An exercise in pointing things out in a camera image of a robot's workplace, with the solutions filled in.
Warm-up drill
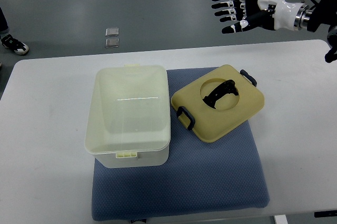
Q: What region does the white storage box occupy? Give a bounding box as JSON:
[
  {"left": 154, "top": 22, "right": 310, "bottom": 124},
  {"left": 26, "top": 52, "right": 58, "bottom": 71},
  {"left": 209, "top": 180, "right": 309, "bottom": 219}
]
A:
[{"left": 85, "top": 65, "right": 171, "bottom": 168}]

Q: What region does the black table control panel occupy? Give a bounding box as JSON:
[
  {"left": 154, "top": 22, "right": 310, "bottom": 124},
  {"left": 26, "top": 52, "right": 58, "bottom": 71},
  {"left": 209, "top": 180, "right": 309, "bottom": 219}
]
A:
[{"left": 314, "top": 210, "right": 337, "bottom": 218}]

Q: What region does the yellow box lid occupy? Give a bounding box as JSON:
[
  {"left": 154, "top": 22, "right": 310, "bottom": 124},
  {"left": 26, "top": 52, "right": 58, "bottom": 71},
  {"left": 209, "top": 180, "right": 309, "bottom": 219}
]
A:
[{"left": 171, "top": 65, "right": 264, "bottom": 143}]

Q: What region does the upper metal floor plate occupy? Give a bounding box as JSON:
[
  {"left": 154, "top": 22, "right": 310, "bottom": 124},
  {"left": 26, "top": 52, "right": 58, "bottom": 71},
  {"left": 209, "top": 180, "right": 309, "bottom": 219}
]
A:
[{"left": 105, "top": 27, "right": 119, "bottom": 37}]

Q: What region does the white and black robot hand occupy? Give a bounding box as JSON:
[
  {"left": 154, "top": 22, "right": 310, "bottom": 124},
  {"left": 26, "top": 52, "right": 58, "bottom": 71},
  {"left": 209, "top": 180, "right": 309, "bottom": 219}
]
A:
[{"left": 212, "top": 0, "right": 309, "bottom": 34}]

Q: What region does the blue textured mat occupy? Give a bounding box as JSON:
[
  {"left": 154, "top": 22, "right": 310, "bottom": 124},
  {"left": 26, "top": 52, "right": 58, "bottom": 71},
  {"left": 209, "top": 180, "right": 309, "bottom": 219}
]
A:
[{"left": 91, "top": 66, "right": 270, "bottom": 221}]

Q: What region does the black and white sneaker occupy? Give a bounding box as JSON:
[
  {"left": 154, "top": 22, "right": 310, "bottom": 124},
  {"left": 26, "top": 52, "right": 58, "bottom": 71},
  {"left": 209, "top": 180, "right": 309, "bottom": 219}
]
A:
[{"left": 1, "top": 34, "right": 29, "bottom": 55}]

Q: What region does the dark trouser leg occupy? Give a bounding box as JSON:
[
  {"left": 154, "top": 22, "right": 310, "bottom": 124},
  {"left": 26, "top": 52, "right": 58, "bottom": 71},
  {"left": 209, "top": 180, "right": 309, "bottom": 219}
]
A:
[{"left": 0, "top": 8, "right": 9, "bottom": 34}]

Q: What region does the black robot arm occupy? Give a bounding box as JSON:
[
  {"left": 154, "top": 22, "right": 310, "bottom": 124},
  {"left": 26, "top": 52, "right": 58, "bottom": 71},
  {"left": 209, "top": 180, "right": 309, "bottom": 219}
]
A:
[{"left": 306, "top": 0, "right": 336, "bottom": 63}]

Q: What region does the white table leg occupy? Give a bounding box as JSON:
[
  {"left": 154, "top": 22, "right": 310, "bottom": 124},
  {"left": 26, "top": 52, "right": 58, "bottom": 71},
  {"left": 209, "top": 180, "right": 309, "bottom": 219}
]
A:
[{"left": 273, "top": 215, "right": 288, "bottom": 224}]

